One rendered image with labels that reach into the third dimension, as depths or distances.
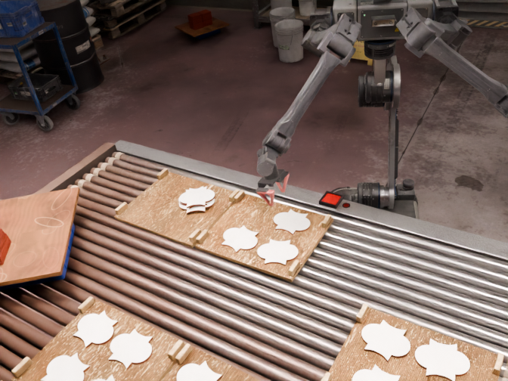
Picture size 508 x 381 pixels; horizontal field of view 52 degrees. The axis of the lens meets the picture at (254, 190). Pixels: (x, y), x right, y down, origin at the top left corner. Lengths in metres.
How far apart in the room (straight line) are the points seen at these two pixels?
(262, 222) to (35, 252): 0.83
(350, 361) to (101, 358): 0.75
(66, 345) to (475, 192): 2.80
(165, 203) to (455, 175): 2.31
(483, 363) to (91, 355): 1.14
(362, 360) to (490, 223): 2.10
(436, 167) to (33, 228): 2.79
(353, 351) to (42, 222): 1.25
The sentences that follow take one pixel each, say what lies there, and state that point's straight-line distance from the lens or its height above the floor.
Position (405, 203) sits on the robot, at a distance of 3.19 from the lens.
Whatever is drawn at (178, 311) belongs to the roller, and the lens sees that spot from 1.78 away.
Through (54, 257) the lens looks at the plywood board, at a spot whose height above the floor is 1.04.
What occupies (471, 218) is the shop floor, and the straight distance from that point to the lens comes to 3.53.
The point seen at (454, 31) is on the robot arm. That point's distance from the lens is 2.12.
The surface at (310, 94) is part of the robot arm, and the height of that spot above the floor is 1.43.
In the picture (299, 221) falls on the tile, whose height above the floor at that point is 0.94.
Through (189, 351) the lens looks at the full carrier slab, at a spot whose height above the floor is 0.95.
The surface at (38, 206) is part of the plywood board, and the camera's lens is 2.24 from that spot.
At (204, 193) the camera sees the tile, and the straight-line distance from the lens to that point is 2.15.
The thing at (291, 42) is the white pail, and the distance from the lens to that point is 5.55.
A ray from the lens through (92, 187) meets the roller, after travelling 2.47.
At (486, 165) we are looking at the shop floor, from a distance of 4.03.
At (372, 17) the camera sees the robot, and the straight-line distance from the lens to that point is 2.27.
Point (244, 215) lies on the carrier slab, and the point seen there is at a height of 0.94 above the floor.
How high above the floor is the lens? 2.23
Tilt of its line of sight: 37 degrees down
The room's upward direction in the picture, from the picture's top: 8 degrees counter-clockwise
